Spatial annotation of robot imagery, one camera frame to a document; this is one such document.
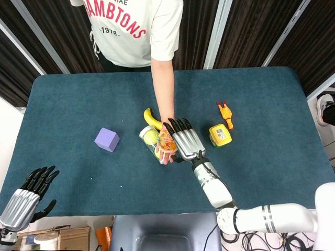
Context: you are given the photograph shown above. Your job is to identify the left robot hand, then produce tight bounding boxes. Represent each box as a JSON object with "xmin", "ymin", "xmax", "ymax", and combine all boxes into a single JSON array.
[{"xmin": 0, "ymin": 165, "xmax": 60, "ymax": 232}]

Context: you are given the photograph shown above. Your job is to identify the person's hand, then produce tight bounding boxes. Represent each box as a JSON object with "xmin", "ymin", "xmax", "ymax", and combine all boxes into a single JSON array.
[{"xmin": 155, "ymin": 122, "xmax": 178, "ymax": 165}]

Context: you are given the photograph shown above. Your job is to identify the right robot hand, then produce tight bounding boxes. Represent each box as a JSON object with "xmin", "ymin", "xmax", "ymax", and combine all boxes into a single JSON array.
[{"xmin": 163, "ymin": 118, "xmax": 206, "ymax": 163}]

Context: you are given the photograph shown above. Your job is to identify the orange snack packet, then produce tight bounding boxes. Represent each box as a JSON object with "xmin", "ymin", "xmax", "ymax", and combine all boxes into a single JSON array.
[{"xmin": 157, "ymin": 130, "xmax": 178, "ymax": 153}]

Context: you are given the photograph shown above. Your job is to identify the person's forearm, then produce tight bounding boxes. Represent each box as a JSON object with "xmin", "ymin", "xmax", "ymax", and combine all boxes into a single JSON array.
[{"xmin": 150, "ymin": 58, "xmax": 175, "ymax": 127}]

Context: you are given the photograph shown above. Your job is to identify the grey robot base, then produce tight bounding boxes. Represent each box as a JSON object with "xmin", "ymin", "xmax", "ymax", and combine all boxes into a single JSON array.
[{"xmin": 108, "ymin": 212, "xmax": 223, "ymax": 251}]

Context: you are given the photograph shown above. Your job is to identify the clear tennis ball tube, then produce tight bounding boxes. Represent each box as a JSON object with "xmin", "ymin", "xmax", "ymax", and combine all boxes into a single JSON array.
[{"xmin": 139, "ymin": 125, "xmax": 165, "ymax": 165}]

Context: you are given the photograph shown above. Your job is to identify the yellow banana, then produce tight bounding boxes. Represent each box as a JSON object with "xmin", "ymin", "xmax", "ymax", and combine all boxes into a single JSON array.
[{"xmin": 143, "ymin": 108, "xmax": 163, "ymax": 131}]

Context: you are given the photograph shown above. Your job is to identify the yellow box with label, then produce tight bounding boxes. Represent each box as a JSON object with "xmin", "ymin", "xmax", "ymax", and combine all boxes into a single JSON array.
[{"xmin": 208, "ymin": 123, "xmax": 232, "ymax": 148}]

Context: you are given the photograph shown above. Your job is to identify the yellow rubber chicken toy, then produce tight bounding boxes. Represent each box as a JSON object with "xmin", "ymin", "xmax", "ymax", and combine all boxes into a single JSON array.
[{"xmin": 216, "ymin": 100, "xmax": 235, "ymax": 130}]

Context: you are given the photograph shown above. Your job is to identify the white round container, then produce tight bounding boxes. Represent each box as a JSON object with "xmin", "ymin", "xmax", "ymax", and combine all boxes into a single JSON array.
[{"xmin": 33, "ymin": 232, "xmax": 59, "ymax": 251}]

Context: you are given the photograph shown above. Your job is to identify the purple foam cube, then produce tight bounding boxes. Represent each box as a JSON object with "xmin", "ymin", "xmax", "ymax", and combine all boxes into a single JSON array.
[{"xmin": 94, "ymin": 128, "xmax": 120, "ymax": 153}]

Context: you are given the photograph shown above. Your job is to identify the cardboard box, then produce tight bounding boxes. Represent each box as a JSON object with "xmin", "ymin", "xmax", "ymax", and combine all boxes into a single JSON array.
[{"xmin": 14, "ymin": 225, "xmax": 92, "ymax": 251}]

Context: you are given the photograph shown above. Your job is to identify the blue table cloth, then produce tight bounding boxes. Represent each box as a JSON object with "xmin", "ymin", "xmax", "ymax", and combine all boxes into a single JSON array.
[{"xmin": 0, "ymin": 66, "xmax": 335, "ymax": 217}]

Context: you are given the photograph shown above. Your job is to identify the orange bag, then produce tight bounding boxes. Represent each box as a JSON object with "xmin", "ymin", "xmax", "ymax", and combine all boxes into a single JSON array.
[{"xmin": 95, "ymin": 226, "xmax": 113, "ymax": 251}]

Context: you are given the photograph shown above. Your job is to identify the white t-shirt with red print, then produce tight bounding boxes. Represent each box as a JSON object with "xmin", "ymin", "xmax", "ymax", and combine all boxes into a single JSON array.
[{"xmin": 69, "ymin": 0, "xmax": 184, "ymax": 68}]

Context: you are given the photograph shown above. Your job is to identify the white sneaker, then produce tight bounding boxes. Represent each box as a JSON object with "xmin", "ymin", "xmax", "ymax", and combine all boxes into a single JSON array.
[{"xmin": 316, "ymin": 94, "xmax": 335, "ymax": 127}]

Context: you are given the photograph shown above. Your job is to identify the black cables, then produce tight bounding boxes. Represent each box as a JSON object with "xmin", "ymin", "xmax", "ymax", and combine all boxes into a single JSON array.
[{"xmin": 204, "ymin": 224, "xmax": 316, "ymax": 251}]

